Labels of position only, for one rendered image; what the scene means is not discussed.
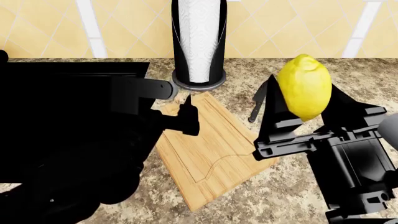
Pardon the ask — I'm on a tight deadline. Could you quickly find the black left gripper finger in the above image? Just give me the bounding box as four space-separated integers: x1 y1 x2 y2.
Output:
176 93 200 137

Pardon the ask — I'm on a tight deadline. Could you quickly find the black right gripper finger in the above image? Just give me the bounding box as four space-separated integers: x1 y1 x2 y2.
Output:
321 84 388 130
257 74 304 142

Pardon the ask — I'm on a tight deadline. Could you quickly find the yellow lemon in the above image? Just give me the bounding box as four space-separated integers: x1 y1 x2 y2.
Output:
276 54 333 123

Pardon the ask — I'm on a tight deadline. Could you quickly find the wooden cutting board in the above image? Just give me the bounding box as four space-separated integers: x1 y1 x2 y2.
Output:
150 90 280 213

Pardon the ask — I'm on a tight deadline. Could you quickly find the black paper towel holder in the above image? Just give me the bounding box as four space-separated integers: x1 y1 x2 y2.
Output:
170 0 228 91

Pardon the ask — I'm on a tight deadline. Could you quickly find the black kitchen knife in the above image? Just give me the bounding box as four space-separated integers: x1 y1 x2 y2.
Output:
248 80 269 123

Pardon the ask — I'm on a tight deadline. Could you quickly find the white paper towel roll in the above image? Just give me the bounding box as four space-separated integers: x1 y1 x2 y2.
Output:
178 0 222 84

